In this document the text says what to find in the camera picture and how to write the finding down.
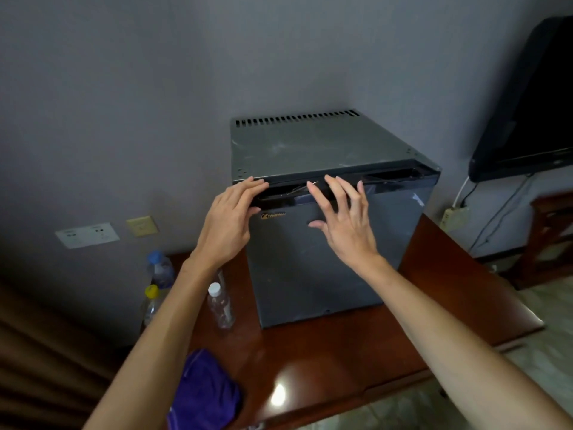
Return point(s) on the person's left hand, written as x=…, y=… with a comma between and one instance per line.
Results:
x=226, y=228

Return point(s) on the person's right hand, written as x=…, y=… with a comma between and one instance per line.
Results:
x=351, y=235

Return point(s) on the person's right middle finger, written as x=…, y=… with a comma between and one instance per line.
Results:
x=336, y=196

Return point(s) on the person's right little finger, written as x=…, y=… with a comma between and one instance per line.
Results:
x=363, y=199

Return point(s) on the person's left thumb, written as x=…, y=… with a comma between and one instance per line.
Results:
x=253, y=213

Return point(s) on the person's right thumb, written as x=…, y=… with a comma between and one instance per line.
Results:
x=318, y=225

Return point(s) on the person's left forearm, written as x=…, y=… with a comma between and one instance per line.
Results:
x=156, y=344

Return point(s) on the person's right forearm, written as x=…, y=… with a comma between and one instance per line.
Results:
x=452, y=349

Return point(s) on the dark grey mini fridge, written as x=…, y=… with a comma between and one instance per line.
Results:
x=322, y=259

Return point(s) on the white power strip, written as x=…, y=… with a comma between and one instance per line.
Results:
x=455, y=218

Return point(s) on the white cap plastic bottle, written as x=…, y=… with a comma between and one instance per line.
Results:
x=220, y=308

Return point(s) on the blue cap plastic bottle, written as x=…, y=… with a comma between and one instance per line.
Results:
x=160, y=270

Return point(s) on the yellow cap plastic bottle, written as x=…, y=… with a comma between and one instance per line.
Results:
x=151, y=304

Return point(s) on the purple cloth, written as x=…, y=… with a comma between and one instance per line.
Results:
x=203, y=394

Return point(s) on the brown wooden stand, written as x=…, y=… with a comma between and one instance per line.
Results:
x=548, y=237

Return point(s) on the brown curtain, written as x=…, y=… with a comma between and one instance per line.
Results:
x=44, y=367

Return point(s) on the beige wall switch plate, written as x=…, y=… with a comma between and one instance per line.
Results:
x=142, y=226

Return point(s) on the white wall socket plate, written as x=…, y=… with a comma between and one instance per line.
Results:
x=87, y=235

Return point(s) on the black wall television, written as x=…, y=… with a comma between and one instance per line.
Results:
x=532, y=107

